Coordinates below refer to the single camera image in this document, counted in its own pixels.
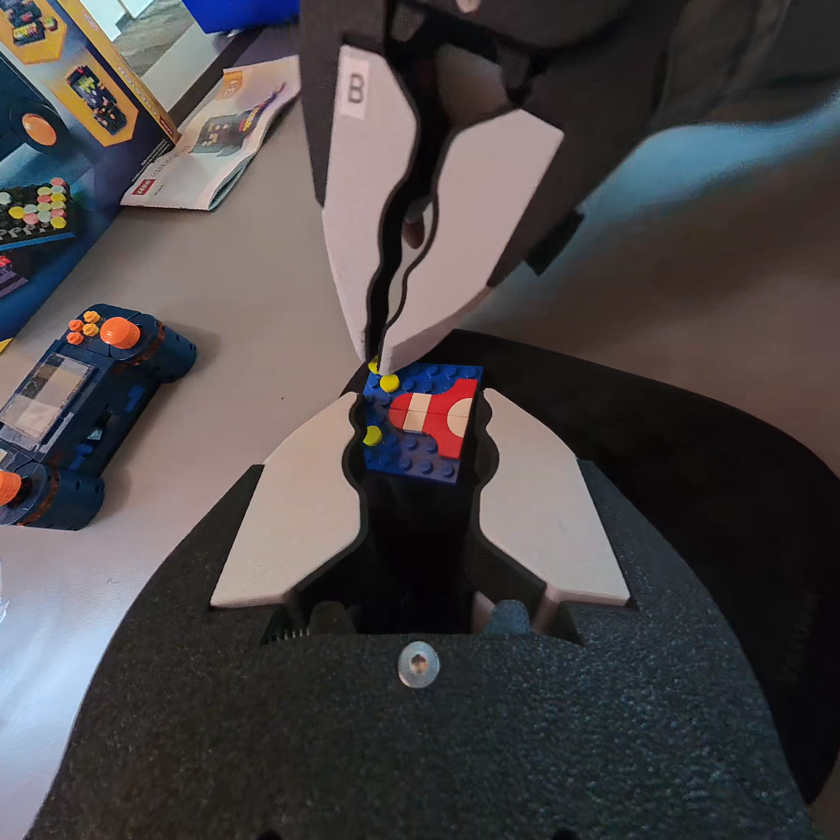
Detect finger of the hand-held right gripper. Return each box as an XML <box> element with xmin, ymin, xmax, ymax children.
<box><xmin>379</xmin><ymin>108</ymin><xmax>567</xmax><ymax>375</ymax></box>
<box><xmin>320</xmin><ymin>45</ymin><xmax>421</xmax><ymax>363</ymax></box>

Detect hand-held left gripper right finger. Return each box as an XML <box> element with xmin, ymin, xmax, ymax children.
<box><xmin>466</xmin><ymin>388</ymin><xmax>632</xmax><ymax>634</ymax></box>

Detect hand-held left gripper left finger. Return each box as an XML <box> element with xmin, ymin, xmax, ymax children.
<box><xmin>210</xmin><ymin>395</ymin><xmax>371</xmax><ymax>608</ymax></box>

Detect black foam-lined case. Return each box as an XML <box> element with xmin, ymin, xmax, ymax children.
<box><xmin>341</xmin><ymin>328</ymin><xmax>840</xmax><ymax>805</ymax></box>

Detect blue plastic bin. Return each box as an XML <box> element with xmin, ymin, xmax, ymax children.
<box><xmin>182</xmin><ymin>0</ymin><xmax>303</xmax><ymax>35</ymax></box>

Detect blue toy plate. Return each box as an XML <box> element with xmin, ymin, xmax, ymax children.
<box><xmin>363</xmin><ymin>363</ymin><xmax>484</xmax><ymax>485</ymax></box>

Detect red white toy tiles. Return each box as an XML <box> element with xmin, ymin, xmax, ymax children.
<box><xmin>388</xmin><ymin>378</ymin><xmax>478</xmax><ymax>458</ymax></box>

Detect instruction booklet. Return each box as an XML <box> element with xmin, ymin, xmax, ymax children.
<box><xmin>120</xmin><ymin>56</ymin><xmax>303</xmax><ymax>212</ymax></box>

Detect toy handheld game console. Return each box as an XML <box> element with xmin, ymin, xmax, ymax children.
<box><xmin>0</xmin><ymin>303</ymin><xmax>198</xmax><ymax>531</ymax></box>

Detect colourful toy set box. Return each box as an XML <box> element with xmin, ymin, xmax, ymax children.
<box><xmin>0</xmin><ymin>0</ymin><xmax>181</xmax><ymax>345</ymax></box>

